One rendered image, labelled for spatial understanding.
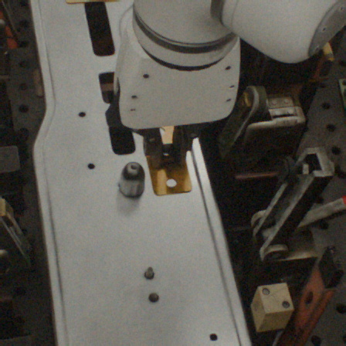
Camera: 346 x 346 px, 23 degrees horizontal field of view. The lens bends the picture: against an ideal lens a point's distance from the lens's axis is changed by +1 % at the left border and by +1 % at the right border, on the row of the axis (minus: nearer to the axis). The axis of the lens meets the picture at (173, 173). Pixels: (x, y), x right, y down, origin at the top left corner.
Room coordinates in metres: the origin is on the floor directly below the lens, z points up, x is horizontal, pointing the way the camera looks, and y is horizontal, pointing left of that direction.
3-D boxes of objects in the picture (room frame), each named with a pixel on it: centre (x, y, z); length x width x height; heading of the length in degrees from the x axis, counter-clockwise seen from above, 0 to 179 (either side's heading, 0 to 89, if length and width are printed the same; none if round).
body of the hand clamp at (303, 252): (0.51, -0.15, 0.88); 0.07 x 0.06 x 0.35; 109
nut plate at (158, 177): (0.46, 0.01, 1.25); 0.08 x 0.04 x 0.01; 19
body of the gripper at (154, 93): (0.46, 0.01, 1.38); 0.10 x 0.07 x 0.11; 110
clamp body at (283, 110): (0.69, -0.12, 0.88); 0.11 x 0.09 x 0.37; 109
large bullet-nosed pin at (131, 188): (0.58, 0.05, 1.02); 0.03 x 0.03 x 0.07
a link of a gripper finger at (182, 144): (0.47, -0.01, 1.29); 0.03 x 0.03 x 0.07; 20
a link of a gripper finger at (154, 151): (0.45, 0.03, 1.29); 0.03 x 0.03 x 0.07; 20
